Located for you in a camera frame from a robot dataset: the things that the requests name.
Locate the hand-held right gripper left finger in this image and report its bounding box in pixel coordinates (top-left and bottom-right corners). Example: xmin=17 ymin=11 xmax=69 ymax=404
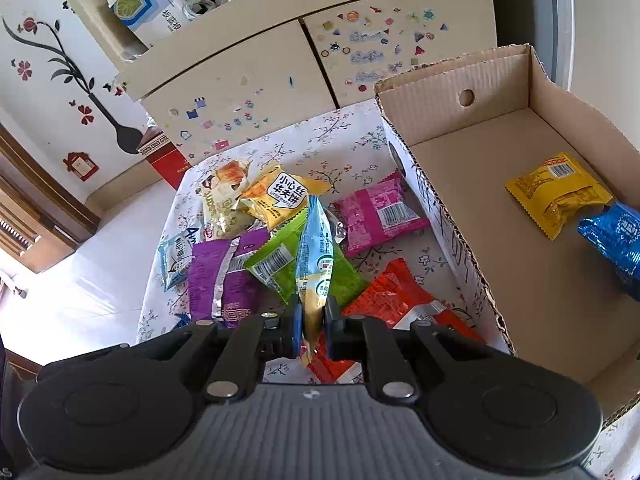
xmin=137 ymin=304 xmax=306 ymax=402

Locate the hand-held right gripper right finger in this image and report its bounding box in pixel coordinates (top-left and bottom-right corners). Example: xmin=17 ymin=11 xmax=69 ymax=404
xmin=324 ymin=299 xmax=507 ymax=407

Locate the light blue gold snack packet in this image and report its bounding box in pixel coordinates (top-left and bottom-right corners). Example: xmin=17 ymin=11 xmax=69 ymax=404
xmin=294 ymin=195 xmax=339 ymax=369

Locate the purple snack packet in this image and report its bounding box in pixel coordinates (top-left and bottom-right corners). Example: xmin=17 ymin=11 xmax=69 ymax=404
xmin=187 ymin=227 xmax=271 ymax=329

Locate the yellow waffle snack packet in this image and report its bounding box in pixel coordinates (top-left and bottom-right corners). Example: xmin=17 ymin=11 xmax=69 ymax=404
xmin=236 ymin=160 xmax=332 ymax=231

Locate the croissant print bread packet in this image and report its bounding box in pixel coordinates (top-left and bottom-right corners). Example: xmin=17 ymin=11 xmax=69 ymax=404
xmin=197 ymin=157 xmax=257 ymax=241

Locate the cardboard box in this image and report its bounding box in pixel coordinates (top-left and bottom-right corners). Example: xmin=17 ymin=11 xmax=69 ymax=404
xmin=374 ymin=44 xmax=640 ymax=432

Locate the green snack packet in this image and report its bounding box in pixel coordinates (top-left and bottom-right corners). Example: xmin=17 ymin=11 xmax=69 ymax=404
xmin=244 ymin=207 xmax=370 ymax=314

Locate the red orange snack packet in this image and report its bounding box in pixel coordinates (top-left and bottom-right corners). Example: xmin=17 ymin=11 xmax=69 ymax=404
xmin=306 ymin=258 xmax=486 ymax=386

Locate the pink snack packet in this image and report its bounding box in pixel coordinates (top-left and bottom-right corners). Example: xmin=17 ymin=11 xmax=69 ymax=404
xmin=332 ymin=170 xmax=431 ymax=257

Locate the small light blue snack packet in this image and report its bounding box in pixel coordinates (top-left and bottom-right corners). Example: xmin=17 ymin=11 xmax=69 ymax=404
xmin=157 ymin=222 xmax=206 ymax=291

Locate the floral tablecloth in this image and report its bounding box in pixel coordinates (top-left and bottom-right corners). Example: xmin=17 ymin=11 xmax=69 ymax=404
xmin=136 ymin=98 xmax=640 ymax=480

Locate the red patterned box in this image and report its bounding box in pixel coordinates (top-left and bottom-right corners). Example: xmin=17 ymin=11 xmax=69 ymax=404
xmin=137 ymin=127 xmax=194 ymax=191

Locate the beige cabinet with stickers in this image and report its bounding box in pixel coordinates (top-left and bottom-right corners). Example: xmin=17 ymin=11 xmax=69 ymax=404
xmin=40 ymin=0 xmax=501 ymax=172

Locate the yellow barcode snack packet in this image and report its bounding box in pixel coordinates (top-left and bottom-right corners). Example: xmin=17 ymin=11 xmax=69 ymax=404
xmin=504 ymin=152 xmax=615 ymax=242

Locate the shiny blue snack packet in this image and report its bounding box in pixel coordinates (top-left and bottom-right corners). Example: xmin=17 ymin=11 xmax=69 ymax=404
xmin=577 ymin=202 xmax=640 ymax=304

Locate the blue white carton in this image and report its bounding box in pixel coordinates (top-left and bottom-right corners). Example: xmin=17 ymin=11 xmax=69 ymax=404
xmin=104 ymin=0 xmax=197 ymax=49

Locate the red house wall sticker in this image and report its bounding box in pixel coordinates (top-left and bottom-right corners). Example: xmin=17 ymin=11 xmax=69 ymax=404
xmin=62 ymin=151 xmax=100 ymax=181

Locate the flower vase wall sticker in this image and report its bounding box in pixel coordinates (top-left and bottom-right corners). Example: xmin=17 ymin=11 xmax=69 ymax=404
xmin=0 ymin=15 xmax=146 ymax=156

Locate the brown wooden door frame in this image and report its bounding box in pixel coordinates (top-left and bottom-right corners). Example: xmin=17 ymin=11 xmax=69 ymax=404
xmin=0 ymin=125 xmax=101 ymax=274

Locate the white door frame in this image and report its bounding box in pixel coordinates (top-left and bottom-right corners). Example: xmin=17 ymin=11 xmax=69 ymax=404
xmin=527 ymin=0 xmax=576 ymax=92

